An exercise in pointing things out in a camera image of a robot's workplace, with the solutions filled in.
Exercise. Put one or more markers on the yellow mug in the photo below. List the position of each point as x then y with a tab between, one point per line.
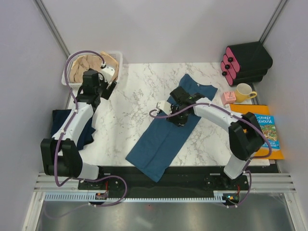
244	92

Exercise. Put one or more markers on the white plastic basket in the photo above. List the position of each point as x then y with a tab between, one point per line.
68	65

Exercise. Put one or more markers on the orange folder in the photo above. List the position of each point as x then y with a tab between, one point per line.
256	109

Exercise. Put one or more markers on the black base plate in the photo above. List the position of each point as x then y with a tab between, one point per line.
175	182

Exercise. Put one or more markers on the blue t shirt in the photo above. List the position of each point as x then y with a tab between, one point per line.
159	145

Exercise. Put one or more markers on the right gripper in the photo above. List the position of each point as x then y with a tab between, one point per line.
179	122

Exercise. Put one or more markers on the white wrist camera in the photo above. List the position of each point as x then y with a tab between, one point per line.
107	73
164	106

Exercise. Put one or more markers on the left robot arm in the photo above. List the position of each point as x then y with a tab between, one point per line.
60	154

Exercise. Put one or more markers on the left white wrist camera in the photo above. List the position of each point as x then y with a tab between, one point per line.
107	73

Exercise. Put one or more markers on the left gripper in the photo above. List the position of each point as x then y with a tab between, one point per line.
107	92

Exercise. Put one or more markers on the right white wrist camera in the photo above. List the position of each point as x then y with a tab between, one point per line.
164	106

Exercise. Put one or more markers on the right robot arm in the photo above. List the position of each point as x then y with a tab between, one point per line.
245	135

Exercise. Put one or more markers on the black pink drawer unit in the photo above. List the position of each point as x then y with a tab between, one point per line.
245	63

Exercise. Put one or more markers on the pink cube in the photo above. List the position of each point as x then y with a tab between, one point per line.
228	97

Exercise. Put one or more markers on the white cable duct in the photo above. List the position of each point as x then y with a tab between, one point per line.
103	197

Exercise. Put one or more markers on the blue treehouse book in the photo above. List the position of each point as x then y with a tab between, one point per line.
267	124

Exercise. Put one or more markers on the folded navy t shirt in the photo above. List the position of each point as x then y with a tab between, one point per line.
85	138

